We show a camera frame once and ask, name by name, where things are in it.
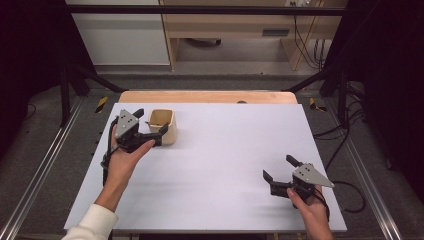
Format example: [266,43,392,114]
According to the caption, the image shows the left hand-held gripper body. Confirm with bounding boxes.
[114,108,164,154]

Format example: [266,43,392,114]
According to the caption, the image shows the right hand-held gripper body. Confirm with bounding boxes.
[269,162,336,210]

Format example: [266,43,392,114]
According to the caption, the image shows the square wooden cup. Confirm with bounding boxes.
[146,108,178,146]

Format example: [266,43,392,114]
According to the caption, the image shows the person's right hand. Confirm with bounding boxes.
[286,184,331,234]

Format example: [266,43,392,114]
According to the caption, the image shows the person's left hand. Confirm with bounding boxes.
[107,124,157,194]

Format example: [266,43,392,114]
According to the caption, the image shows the wooden table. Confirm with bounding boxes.
[118,90,298,105]

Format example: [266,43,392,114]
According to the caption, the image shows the white table cover sheet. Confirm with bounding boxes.
[63,102,348,233]

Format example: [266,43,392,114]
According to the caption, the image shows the black metal stand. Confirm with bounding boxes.
[59,64,127,128]
[282,64,350,130]

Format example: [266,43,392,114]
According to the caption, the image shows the white cabinet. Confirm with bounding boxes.
[65,0,171,66]

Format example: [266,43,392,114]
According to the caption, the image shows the white left sleeve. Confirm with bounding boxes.
[61,203,120,240]

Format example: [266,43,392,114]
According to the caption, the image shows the light wooden desk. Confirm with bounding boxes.
[159,0,348,72]

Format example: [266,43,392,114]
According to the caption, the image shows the dark curtain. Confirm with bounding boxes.
[323,0,424,205]
[0,0,98,165]

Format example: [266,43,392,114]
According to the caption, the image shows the grey desk label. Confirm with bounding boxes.
[261,28,291,38]

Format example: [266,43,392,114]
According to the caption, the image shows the white power strip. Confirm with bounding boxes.
[284,0,317,8]

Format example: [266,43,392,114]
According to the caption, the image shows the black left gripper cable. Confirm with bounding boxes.
[100,117,120,186]

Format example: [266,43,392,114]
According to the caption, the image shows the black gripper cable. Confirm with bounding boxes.
[319,180,367,214]
[100,117,120,186]

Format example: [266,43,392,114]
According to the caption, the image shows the black floor cables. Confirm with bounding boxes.
[312,82,367,168]

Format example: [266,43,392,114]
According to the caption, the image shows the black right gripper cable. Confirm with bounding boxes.
[319,180,367,214]

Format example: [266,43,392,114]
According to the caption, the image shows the aluminium floor rail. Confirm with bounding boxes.
[324,98,405,240]
[0,96,85,240]

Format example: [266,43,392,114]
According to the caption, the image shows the hanging black cables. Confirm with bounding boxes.
[291,14,327,71]

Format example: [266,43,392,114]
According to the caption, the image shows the black horizontal frame bar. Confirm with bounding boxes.
[64,4,348,17]

